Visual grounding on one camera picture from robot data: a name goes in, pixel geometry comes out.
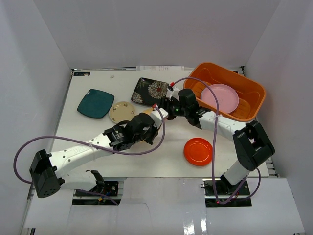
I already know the beige floral round plate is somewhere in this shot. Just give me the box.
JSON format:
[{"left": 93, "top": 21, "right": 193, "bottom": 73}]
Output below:
[{"left": 109, "top": 101, "right": 135, "bottom": 123}]

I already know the black floral square plate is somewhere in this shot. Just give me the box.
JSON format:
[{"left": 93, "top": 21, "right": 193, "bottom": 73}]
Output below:
[{"left": 131, "top": 77, "right": 169, "bottom": 106}]

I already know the pink round plate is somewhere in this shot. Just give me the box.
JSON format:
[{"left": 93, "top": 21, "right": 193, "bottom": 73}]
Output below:
[{"left": 200, "top": 84, "right": 239, "bottom": 113}]

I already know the orange round plate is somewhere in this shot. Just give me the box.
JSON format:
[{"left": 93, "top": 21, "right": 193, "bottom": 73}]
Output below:
[{"left": 183, "top": 138, "right": 213, "bottom": 166}]

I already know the teal square plate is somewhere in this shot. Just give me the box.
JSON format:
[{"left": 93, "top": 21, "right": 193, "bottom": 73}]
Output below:
[{"left": 77, "top": 89, "right": 115, "bottom": 119}]

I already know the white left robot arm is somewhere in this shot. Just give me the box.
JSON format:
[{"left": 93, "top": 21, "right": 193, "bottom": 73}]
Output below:
[{"left": 29, "top": 111, "right": 163, "bottom": 198}]

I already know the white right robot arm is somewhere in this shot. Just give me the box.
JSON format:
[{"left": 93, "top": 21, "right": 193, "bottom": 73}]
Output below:
[{"left": 159, "top": 89, "right": 275, "bottom": 195}]

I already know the orange plastic bin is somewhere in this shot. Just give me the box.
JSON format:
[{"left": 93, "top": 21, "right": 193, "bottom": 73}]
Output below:
[{"left": 183, "top": 62, "right": 266, "bottom": 122}]

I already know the black label sticker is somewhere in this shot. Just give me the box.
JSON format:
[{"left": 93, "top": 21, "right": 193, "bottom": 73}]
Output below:
[{"left": 73, "top": 71, "right": 90, "bottom": 76}]

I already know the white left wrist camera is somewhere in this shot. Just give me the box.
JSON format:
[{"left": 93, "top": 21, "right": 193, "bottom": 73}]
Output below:
[{"left": 149, "top": 108, "right": 169, "bottom": 129}]

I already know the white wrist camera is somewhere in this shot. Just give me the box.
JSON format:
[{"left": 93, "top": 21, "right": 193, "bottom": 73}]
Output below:
[
  {"left": 149, "top": 108, "right": 169, "bottom": 129},
  {"left": 166, "top": 82, "right": 177, "bottom": 99}
]

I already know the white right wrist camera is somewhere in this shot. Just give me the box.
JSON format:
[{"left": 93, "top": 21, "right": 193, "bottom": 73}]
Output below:
[{"left": 166, "top": 82, "right": 177, "bottom": 99}]

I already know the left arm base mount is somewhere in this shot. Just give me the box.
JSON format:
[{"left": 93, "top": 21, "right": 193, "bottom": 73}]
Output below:
[{"left": 89, "top": 181, "right": 119, "bottom": 197}]

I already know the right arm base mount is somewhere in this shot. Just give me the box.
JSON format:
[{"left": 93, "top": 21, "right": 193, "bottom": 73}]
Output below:
[{"left": 204, "top": 180, "right": 250, "bottom": 198}]

